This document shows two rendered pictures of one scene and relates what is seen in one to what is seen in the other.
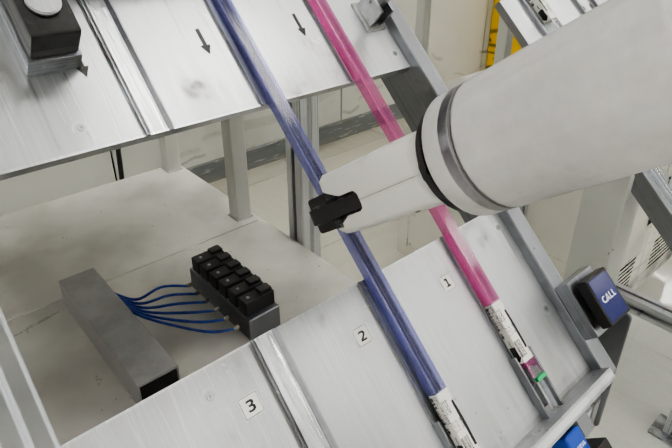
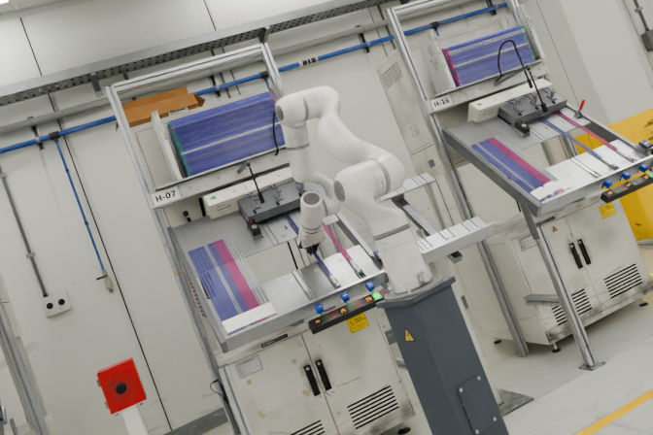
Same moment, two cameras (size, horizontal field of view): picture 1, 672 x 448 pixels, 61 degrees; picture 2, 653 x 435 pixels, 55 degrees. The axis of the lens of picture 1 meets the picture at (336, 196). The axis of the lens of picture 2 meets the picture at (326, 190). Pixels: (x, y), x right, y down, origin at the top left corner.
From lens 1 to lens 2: 221 cm
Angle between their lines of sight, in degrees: 38
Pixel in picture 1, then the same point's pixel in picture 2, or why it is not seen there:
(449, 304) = (340, 263)
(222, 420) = (286, 282)
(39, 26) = (254, 230)
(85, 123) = (263, 245)
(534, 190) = (308, 223)
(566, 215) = (509, 271)
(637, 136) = (305, 212)
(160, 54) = (277, 231)
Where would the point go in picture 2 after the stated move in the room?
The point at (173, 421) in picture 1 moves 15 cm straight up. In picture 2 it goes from (277, 282) to (263, 247)
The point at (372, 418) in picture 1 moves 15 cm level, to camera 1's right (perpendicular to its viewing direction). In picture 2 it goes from (316, 282) to (349, 270)
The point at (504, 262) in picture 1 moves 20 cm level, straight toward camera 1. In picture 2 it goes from (360, 254) to (327, 270)
